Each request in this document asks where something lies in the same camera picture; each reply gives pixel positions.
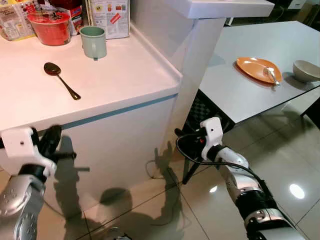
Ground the beige ribbed bowl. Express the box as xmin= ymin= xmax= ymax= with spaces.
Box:
xmin=292 ymin=60 xmax=320 ymax=83

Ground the black perforated chair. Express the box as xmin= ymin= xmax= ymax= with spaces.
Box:
xmin=181 ymin=89 xmax=237 ymax=185

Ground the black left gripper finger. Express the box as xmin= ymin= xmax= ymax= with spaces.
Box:
xmin=40 ymin=125 xmax=63 ymax=147

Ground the metal spoon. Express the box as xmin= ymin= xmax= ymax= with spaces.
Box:
xmin=43 ymin=62 xmax=82 ymax=101

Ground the yellow clear noodle packet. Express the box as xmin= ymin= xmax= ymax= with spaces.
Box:
xmin=0 ymin=0 xmax=36 ymax=41

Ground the dark red foil bag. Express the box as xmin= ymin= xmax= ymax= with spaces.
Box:
xmin=47 ymin=0 xmax=83 ymax=11

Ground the red white blue snack packet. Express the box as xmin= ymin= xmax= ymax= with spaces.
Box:
xmin=69 ymin=6 xmax=84 ymax=36

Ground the pale green plastic mug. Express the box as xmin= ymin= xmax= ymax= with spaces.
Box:
xmin=80 ymin=26 xmax=107 ymax=61

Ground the cream printed food box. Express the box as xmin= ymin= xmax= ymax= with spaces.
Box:
xmin=87 ymin=0 xmax=131 ymax=40

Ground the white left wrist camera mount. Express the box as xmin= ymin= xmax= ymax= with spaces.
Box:
xmin=0 ymin=126 xmax=57 ymax=176

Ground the red instant noodle cup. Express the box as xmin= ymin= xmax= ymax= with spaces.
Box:
xmin=27 ymin=11 xmax=72 ymax=47

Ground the metal fork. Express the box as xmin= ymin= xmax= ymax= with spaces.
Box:
xmin=263 ymin=67 xmax=281 ymax=87

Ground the orange plate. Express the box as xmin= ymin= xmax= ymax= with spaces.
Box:
xmin=236 ymin=56 xmax=283 ymax=86

